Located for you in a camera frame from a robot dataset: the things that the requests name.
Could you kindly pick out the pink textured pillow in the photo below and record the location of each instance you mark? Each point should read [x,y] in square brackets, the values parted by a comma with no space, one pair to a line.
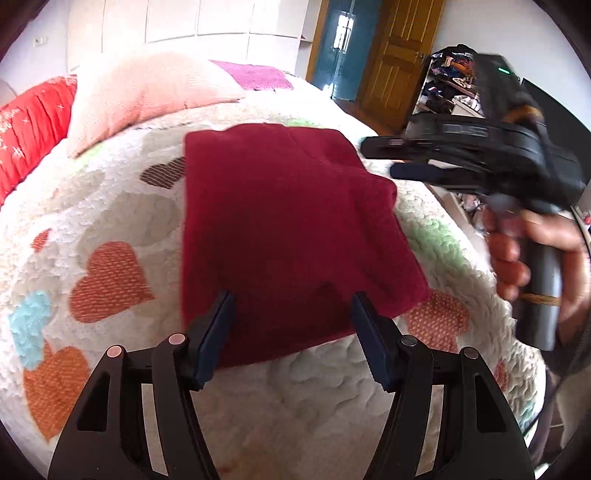
[138,97]

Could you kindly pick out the white wardrobe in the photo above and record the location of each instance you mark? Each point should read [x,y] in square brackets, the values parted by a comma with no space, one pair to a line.
[184,18]

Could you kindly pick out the white wall socket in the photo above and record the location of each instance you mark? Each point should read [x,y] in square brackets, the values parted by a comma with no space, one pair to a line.
[39,40]

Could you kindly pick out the dark red garment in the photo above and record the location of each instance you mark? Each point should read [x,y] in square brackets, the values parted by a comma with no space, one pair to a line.
[277,221]

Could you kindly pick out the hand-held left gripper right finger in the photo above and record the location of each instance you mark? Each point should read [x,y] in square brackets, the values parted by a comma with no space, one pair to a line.
[369,337]

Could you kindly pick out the blue door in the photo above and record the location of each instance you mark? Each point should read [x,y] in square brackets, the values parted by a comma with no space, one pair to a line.
[341,60]

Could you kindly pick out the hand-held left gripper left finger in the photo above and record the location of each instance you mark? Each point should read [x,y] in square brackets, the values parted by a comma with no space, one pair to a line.
[217,332]

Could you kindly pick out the red snowflake-print quilt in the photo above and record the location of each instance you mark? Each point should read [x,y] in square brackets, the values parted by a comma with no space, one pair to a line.
[32,129]

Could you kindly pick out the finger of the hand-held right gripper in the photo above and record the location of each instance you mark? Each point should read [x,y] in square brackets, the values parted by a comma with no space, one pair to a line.
[388,146]
[420,173]

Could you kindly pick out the heart-patterned quilted bedspread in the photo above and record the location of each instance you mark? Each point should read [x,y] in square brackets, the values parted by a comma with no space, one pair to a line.
[115,207]

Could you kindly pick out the pile of clothes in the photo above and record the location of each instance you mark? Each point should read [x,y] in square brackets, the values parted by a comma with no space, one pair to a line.
[450,69]

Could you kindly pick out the purple cloth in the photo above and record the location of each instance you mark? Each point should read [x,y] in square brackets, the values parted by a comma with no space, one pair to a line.
[254,74]

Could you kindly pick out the person's right hand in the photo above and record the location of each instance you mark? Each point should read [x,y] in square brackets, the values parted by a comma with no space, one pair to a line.
[508,258]

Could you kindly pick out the wooden door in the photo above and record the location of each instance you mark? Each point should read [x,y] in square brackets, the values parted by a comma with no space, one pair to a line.
[397,69]

